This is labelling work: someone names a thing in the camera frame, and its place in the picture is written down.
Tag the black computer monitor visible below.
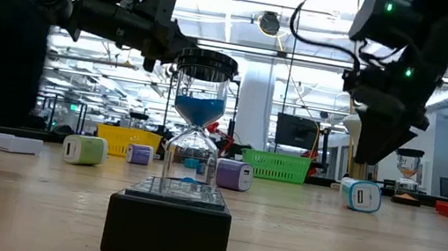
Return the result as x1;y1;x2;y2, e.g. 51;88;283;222
272;111;321;151

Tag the yellow plastic basket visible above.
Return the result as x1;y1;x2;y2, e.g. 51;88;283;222
92;122;165;164

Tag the black round ceiling fixture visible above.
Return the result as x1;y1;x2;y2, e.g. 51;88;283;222
257;9;283;38

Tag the purple USB wall charger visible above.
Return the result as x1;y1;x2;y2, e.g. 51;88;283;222
212;156;257;195
124;142;156;167

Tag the black digital clock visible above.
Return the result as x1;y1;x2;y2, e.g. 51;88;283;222
99;168;238;251

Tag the black overhead crossbar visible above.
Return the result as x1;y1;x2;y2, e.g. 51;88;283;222
194;37;448;85

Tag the white bulb table lamp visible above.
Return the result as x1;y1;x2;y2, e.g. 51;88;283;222
333;110;380;182

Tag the black hourglass white sand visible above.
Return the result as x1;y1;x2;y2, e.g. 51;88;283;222
127;110;151;133

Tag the green plastic basket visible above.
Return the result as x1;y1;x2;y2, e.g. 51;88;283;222
238;147;313;187

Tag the blue USB wall charger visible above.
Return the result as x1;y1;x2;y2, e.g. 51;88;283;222
336;175;386;217

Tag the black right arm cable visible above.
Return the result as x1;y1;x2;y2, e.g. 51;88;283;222
283;0;371;71

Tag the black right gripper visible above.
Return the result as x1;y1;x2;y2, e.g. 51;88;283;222
331;54;438;173

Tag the green USB wall charger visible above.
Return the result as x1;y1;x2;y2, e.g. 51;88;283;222
59;131;111;170

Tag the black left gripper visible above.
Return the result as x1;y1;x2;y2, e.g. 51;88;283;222
123;0;205;79

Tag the white digital clock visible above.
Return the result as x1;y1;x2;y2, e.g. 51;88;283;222
0;132;46;159

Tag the black hourglass blue sand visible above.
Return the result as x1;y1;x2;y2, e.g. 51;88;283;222
159;44;242;188

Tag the black hourglass orange sand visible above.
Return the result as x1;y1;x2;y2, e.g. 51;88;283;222
388;146;430;209

